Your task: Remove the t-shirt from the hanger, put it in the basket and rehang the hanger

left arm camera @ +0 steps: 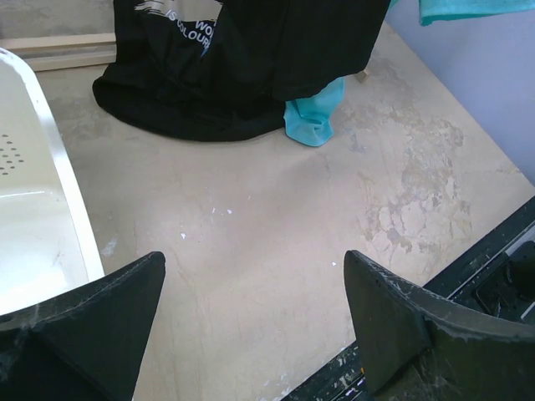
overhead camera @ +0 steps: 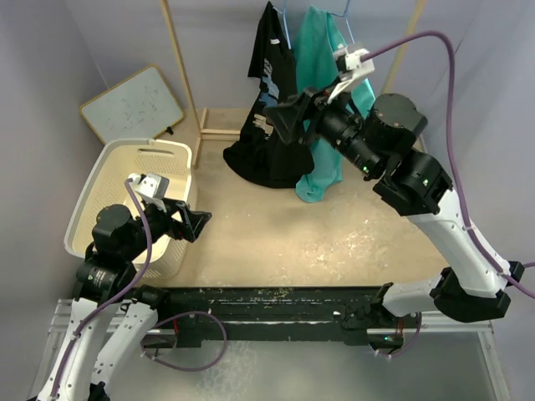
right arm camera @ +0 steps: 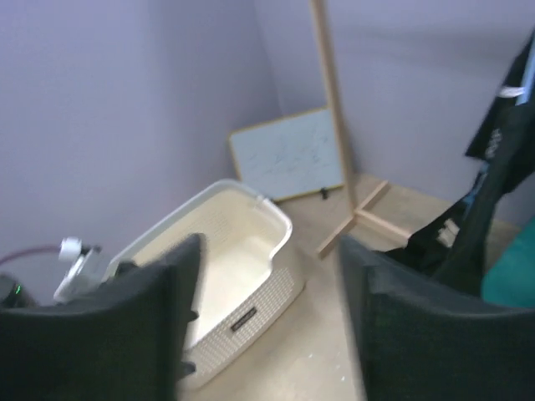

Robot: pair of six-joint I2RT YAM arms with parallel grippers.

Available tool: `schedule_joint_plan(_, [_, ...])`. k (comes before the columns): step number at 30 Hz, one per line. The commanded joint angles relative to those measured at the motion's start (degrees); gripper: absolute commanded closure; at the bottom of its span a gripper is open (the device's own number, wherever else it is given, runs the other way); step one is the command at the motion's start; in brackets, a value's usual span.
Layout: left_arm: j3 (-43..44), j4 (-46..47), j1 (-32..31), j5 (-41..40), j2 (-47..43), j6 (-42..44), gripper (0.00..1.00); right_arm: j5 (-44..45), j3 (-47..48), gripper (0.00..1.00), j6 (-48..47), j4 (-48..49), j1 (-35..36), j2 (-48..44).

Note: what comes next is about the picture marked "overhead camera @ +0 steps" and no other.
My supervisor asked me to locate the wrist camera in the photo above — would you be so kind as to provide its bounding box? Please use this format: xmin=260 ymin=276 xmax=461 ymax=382
xmin=127 ymin=173 xmax=170 ymax=211
xmin=327 ymin=43 xmax=375 ymax=104

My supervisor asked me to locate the small whiteboard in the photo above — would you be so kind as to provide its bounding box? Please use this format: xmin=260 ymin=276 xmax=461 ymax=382
xmin=79 ymin=65 xmax=184 ymax=144

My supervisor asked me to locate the blue wire hanger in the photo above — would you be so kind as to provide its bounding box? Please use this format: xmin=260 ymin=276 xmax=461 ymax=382
xmin=329 ymin=0 xmax=355 ymax=43
xmin=273 ymin=0 xmax=292 ymax=49

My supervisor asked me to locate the black t shirt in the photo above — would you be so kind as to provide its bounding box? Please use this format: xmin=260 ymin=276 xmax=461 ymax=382
xmin=222 ymin=2 xmax=313 ymax=189

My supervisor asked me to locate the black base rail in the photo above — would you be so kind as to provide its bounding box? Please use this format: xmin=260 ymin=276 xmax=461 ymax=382
xmin=125 ymin=285 xmax=421 ymax=348

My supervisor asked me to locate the teal t shirt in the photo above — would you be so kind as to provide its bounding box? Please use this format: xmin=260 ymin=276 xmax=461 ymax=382
xmin=292 ymin=5 xmax=376 ymax=205

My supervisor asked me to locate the wooden clothes rack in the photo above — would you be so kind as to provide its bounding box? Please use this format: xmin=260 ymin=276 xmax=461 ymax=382
xmin=160 ymin=0 xmax=428 ymax=168

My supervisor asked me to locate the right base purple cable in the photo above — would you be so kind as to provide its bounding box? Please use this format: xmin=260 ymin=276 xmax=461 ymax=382
xmin=371 ymin=312 xmax=423 ymax=359

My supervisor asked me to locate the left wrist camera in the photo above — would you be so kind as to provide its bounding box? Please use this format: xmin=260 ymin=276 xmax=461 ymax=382
xmin=127 ymin=173 xmax=170 ymax=211

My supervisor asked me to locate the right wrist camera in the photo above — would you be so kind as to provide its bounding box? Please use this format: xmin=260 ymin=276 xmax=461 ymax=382
xmin=327 ymin=43 xmax=375 ymax=104

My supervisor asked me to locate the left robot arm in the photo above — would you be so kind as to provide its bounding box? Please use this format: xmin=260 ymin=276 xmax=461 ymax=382
xmin=36 ymin=199 xmax=211 ymax=400

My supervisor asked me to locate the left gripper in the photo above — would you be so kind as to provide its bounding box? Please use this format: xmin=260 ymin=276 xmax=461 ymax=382
xmin=122 ymin=195 xmax=210 ymax=260

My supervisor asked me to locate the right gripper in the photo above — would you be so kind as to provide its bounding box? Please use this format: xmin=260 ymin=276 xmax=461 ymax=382
xmin=264 ymin=75 xmax=380 ymax=176

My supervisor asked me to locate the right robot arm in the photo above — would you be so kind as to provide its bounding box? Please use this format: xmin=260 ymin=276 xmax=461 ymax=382
xmin=264 ymin=88 xmax=524 ymax=327

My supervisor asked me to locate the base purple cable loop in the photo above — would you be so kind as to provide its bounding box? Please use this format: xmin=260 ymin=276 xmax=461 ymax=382
xmin=140 ymin=311 xmax=228 ymax=373

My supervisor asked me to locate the cream laundry basket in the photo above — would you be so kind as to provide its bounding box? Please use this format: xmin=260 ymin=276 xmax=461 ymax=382
xmin=64 ymin=139 xmax=198 ymax=258

